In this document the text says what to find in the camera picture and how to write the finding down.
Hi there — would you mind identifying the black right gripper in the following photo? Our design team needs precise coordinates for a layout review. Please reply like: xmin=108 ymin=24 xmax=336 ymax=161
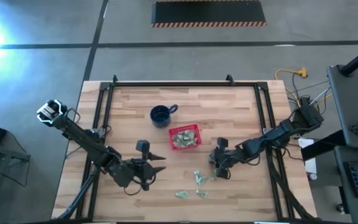
xmin=209 ymin=137 xmax=241 ymax=180

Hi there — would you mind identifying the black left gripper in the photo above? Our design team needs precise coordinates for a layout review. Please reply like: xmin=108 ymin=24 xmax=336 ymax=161
xmin=131 ymin=139 xmax=167 ymax=191

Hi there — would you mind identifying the red slotted plastic basket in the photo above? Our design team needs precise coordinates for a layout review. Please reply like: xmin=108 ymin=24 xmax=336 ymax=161
xmin=168 ymin=123 xmax=203 ymax=151

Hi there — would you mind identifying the dark blue mug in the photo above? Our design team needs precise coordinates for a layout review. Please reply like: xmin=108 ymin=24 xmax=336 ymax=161
xmin=149 ymin=104 xmax=179 ymax=129

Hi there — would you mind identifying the white paper sheet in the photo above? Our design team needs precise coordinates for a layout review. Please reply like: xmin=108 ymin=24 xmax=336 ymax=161
xmin=297 ymin=138 xmax=318 ymax=175

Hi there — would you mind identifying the black desk leg bar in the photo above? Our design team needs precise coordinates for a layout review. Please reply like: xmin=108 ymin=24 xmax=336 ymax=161
xmin=300 ymin=129 xmax=347 ymax=162

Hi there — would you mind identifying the black desk with pole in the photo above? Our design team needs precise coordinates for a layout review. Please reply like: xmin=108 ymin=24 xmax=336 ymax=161
xmin=326 ymin=64 xmax=358 ymax=149

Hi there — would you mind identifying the black hazard-striped floor mat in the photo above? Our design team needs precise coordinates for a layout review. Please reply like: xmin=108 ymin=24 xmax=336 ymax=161
xmin=151 ymin=0 xmax=267 ymax=28

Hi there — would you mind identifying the black aluminium table frame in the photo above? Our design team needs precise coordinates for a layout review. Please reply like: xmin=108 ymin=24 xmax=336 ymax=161
xmin=52 ymin=80 xmax=318 ymax=221

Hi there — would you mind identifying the yellow extension cord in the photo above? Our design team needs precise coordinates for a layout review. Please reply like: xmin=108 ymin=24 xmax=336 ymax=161
xmin=274 ymin=67 xmax=309 ymax=103

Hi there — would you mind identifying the white cable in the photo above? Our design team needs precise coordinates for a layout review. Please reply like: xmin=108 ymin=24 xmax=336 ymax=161
xmin=309 ymin=85 xmax=332 ymax=105

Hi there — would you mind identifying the black cart frame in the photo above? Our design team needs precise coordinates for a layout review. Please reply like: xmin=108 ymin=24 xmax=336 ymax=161
xmin=0 ymin=136 xmax=32 ymax=224

